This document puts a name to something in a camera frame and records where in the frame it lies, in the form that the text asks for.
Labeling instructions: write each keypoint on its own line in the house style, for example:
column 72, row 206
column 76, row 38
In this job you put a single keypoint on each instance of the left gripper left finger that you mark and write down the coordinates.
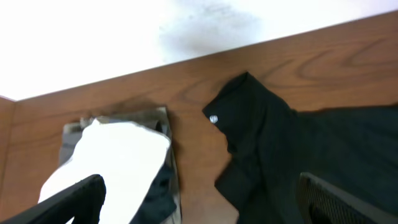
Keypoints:
column 80, row 203

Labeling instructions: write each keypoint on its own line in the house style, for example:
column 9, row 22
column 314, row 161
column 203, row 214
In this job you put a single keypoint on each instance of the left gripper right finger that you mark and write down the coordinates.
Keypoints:
column 321, row 202

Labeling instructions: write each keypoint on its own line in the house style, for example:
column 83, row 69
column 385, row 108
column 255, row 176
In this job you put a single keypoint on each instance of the black t-shirt with logo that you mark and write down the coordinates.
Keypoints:
column 271, row 144

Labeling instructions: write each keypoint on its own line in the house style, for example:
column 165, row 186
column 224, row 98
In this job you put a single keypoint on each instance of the white folded garment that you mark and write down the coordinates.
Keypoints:
column 127, row 155

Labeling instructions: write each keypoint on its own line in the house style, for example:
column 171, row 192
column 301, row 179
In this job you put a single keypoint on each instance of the black folded garment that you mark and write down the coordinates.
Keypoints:
column 158, row 203

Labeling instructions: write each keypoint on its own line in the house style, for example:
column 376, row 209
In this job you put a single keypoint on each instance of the olive folded garment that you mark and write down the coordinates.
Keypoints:
column 155, row 119

